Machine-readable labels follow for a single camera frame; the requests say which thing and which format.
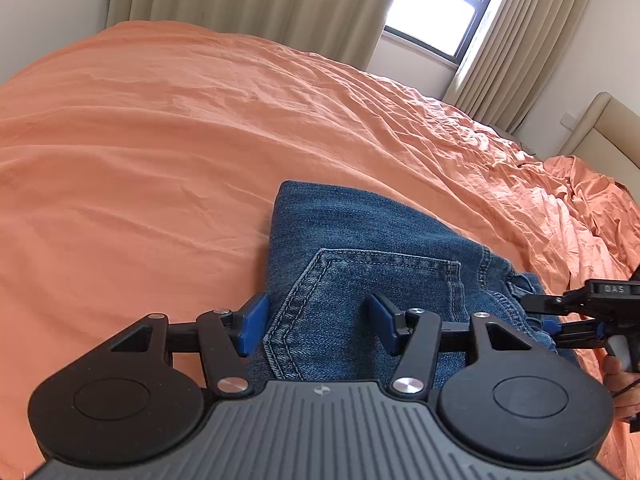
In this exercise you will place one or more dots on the wide beige curtain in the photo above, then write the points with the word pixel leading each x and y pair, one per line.
pixel 260 5

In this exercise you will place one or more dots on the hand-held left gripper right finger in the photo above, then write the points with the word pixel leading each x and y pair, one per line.
pixel 386 318

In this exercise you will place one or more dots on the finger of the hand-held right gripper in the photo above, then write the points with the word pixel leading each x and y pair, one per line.
pixel 575 334
pixel 555 304

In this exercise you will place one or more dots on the narrow beige curtain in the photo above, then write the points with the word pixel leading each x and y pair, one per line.
pixel 520 45

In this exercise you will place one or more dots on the dark framed window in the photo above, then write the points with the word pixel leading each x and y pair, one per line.
pixel 440 5

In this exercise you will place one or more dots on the person's right hand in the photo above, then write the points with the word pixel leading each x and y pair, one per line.
pixel 622 385

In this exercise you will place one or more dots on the blue denim pants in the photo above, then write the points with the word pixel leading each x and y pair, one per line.
pixel 380 285

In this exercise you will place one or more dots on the beige bed headboard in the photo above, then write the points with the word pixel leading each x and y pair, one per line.
pixel 607 130

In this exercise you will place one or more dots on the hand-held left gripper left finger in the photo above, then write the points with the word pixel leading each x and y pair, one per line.
pixel 253 321

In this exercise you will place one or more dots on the orange bed sheet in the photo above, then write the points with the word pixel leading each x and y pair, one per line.
pixel 210 150

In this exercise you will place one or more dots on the crumpled orange duvet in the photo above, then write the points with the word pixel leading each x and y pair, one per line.
pixel 595 200

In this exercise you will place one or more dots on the white wall socket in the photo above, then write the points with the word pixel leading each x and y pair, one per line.
pixel 570 120

